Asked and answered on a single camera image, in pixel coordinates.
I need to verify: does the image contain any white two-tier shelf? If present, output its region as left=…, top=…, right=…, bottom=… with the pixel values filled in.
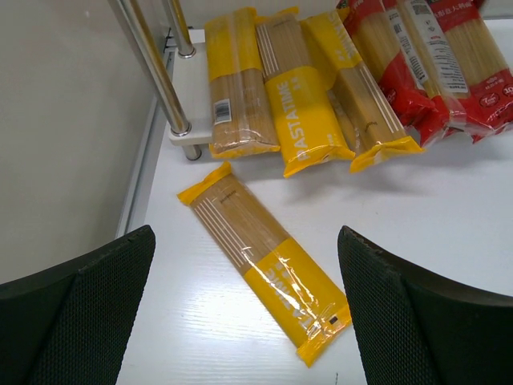
left=109, top=1, right=202, bottom=161

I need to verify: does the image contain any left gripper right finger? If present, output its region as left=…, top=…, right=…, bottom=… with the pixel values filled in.
left=337, top=225, right=512, bottom=384

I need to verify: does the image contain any red spaghetti bag left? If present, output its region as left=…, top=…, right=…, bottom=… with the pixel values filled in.
left=337, top=1, right=445, bottom=147

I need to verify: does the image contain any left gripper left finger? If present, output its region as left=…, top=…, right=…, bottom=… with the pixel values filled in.
left=1, top=225, right=156, bottom=384

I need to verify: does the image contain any red spaghetti bag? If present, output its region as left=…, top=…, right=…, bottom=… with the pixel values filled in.
left=337, top=1, right=445, bottom=147
left=397, top=1, right=512, bottom=142

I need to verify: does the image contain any yellow spaghetti bag table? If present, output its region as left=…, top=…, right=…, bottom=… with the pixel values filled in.
left=204, top=7, right=280, bottom=159
left=177, top=161, right=351, bottom=367

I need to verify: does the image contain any narrow yellow spaghetti bag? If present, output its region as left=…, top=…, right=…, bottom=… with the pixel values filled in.
left=300, top=10, right=424, bottom=172

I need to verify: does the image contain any yellow spaghetti bag on shelf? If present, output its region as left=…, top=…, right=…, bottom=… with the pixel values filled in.
left=256, top=7, right=355, bottom=178

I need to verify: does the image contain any red spaghetti bag right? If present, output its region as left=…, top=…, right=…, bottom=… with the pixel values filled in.
left=397, top=1, right=512, bottom=142

